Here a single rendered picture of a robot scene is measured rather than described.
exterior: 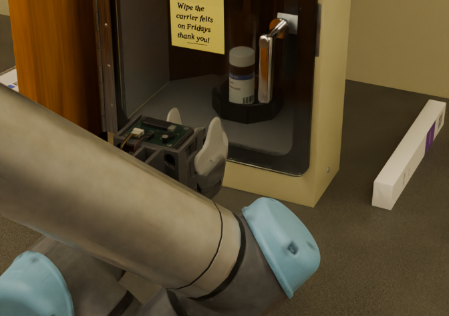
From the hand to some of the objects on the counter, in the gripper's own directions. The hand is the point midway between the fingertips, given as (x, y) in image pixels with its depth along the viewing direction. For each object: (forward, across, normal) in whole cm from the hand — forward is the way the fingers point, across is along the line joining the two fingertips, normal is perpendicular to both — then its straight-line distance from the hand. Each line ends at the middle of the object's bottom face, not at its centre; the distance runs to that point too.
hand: (208, 143), depth 106 cm
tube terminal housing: (+35, +11, +21) cm, 42 cm away
